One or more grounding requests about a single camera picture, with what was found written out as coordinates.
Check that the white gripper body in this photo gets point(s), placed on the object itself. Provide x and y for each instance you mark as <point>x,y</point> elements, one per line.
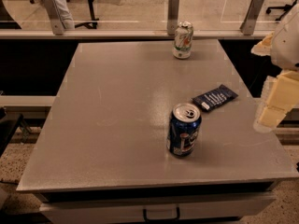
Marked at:
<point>287,48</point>

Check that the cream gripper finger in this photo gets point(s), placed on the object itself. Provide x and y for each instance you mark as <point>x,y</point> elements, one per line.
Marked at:
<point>279,96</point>
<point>263,48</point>

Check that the white green soda can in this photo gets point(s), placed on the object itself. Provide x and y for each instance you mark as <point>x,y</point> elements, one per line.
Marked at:
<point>183,40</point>

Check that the blue pepsi can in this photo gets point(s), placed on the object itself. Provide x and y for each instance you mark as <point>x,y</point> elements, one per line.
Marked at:
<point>184,124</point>

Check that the dark blue snack packet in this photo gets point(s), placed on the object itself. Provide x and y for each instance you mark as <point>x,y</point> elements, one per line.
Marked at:
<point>213,99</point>

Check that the grey table drawer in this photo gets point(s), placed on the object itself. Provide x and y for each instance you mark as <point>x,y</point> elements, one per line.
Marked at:
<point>200,208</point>

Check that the black stand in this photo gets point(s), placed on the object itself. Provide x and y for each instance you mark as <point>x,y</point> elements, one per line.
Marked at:
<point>92,22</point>

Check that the glass barrier panel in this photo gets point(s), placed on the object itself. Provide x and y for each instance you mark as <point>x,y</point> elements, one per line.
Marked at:
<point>205,15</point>

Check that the right metal glass bracket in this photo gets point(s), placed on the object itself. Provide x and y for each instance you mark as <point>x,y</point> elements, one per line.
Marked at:
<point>248,25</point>

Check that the metal glass bracket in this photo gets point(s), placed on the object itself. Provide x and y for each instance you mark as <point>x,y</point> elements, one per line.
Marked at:
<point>172,16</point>
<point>54,16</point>
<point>248,25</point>

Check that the middle metal glass bracket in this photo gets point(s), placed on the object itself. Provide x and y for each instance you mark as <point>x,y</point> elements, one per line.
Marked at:
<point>172,16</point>

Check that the black drawer handle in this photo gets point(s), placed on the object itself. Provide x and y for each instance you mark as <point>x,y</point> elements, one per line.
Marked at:
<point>168,215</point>

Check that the left metal glass bracket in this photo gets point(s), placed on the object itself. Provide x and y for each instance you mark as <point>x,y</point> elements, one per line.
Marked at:
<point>54,16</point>

